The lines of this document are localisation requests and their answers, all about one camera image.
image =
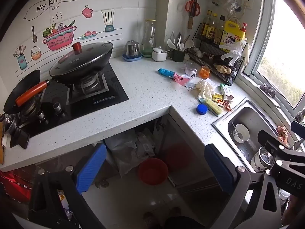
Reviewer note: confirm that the cream rubber glove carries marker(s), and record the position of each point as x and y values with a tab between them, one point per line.
246	52

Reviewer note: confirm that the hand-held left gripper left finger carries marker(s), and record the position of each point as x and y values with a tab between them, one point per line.
91	169

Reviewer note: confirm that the steel sink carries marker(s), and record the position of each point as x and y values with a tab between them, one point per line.
252	124

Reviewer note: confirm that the white cup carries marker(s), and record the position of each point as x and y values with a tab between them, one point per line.
258	159

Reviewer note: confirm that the white bowl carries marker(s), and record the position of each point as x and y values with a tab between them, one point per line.
241	136

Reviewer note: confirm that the dark green mug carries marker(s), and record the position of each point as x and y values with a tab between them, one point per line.
177	56

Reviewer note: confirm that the brown loofah scrubber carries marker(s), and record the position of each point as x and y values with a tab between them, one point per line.
282	133

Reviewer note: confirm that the white latex glove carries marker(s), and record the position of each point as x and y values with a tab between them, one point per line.
205	88

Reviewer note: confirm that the clear plastic glove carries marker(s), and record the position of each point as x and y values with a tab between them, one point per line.
232	53

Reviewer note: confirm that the white sugar jar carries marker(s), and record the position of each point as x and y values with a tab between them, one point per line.
158	56

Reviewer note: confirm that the red sauce sachet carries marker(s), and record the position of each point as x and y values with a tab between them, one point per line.
227	105

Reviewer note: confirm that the amber sauce bottle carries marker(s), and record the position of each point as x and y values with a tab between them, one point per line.
205	29

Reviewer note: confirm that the glass lid red knob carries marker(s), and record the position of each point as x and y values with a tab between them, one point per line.
78	59

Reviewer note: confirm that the yellow yeast packet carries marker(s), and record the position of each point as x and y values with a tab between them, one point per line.
218	98

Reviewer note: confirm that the red plastic basin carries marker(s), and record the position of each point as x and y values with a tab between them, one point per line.
152	171

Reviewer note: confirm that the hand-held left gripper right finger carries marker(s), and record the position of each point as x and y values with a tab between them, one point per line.
218	167

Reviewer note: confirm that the kitchen wall sticker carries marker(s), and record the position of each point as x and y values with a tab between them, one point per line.
59	40

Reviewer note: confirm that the clear plastic bag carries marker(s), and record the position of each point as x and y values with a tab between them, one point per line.
232	6

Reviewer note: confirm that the dark scouring pad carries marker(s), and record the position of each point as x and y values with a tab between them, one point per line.
266	89

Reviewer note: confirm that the blue patterned wrapper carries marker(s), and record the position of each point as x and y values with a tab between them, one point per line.
165	72

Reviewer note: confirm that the black gas stove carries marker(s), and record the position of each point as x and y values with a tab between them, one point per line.
107	95

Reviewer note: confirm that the ginger root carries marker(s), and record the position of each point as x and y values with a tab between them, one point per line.
222	69

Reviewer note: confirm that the black wok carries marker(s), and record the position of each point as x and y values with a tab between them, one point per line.
95	69

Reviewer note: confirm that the blue round lid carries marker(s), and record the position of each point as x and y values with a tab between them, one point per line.
202	109

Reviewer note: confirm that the sauce bottle brown label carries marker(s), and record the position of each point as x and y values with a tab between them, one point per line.
211	32

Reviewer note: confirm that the white rice paddle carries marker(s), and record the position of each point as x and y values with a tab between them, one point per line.
170	43

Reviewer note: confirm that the grey plastic bag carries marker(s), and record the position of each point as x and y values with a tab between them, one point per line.
128	152

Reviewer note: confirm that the orange jelly cup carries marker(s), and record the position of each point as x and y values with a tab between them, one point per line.
205	72

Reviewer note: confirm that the white wall socket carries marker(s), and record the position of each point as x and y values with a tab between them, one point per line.
247	4

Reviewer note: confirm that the yellow blue scrub brush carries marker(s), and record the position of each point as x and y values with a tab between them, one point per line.
212	106

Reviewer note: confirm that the glass pitcher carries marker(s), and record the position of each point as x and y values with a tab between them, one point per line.
148	43

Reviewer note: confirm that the black cap sauce bottle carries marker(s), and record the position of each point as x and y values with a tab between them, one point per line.
219	34

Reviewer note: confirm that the yellow detergent bottle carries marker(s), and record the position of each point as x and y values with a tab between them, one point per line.
232	35

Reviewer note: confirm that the person's right hand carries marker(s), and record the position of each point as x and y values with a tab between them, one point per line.
295	210

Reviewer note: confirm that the clear plastic bottle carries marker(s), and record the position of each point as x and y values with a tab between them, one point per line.
190	70

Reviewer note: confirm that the steel oil pot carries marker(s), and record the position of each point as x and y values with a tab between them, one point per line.
132	49

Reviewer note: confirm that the white spoon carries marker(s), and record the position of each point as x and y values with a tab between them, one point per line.
189	44

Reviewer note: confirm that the dark round sink stopper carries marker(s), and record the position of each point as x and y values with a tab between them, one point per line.
230	81

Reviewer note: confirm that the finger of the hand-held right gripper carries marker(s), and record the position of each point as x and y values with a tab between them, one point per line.
299	127
269	139

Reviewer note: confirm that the red carton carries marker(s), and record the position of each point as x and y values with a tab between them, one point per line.
12	186

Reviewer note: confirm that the window frame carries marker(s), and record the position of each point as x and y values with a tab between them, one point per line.
259	40

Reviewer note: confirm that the green white medicine box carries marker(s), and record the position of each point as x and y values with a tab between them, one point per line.
226	91

